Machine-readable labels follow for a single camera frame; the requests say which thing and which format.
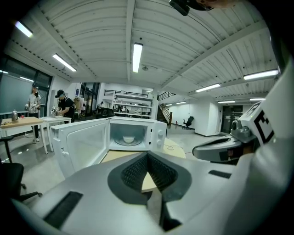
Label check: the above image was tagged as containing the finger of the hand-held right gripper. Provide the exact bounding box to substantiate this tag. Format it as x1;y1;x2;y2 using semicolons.
192;134;243;162

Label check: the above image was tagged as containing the wooden top desk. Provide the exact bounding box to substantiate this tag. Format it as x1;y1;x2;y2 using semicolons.
0;116;45;147

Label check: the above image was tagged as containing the black head camera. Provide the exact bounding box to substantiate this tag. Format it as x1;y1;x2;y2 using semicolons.
169;0;214;17

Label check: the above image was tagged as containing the dark double door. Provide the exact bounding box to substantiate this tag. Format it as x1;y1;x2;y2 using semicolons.
221;105;244;134

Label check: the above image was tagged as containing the dark framed glass partition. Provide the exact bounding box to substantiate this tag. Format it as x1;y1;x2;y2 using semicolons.
0;55;53;115

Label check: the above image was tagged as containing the black office chair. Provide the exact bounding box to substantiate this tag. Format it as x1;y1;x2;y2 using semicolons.
0;162;44;203
0;135;15;164
182;116;195;130

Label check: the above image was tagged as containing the white shelving unit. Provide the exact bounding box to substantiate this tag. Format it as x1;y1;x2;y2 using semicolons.
112;90;155;119

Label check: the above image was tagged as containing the glass turntable plate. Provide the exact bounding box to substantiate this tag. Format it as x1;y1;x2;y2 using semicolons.
114;137;143;146

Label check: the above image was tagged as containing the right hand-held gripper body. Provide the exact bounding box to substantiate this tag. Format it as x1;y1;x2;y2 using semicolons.
209;101;276;166

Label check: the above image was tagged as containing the white microwave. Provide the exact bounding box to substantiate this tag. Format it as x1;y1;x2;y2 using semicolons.
50;116;168;179

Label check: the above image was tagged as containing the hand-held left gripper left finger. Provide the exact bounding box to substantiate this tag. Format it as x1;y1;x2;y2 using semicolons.
32;151;162;235

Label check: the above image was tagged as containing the white table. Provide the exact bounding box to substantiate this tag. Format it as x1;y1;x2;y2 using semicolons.
39;116;72;155

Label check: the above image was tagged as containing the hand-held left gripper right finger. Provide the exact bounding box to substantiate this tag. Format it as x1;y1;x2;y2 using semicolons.
147;151;237;232

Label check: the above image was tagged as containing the dark staircase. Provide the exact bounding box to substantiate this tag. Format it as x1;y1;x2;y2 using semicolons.
157;91;177;126

